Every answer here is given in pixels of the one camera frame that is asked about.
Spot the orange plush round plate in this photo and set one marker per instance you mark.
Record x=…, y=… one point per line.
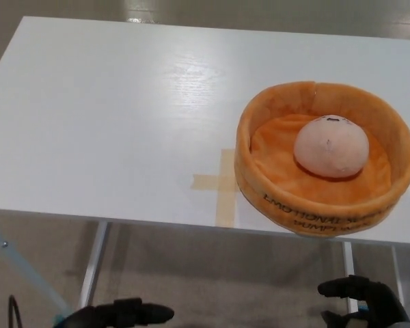
x=283, y=191

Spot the pink round plush toy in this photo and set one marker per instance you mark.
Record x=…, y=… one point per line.
x=331, y=145

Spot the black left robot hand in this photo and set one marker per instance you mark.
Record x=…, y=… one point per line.
x=123, y=312

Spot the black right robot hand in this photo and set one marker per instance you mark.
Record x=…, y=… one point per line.
x=362, y=297

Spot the white metal table leg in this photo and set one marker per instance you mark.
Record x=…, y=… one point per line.
x=349, y=270
x=95, y=259

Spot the beige masking tape cross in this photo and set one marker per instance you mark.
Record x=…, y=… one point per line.
x=225, y=186

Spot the grey diagonal metal bar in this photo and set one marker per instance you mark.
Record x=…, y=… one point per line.
x=24, y=270

